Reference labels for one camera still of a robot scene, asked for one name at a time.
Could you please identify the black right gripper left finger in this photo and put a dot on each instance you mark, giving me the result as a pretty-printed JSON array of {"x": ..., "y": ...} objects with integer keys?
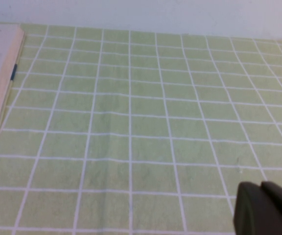
[{"x": 256, "y": 213}]

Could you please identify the green white-checked tablecloth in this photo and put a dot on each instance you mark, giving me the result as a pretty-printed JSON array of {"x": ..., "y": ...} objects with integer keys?
[{"x": 143, "y": 134}]

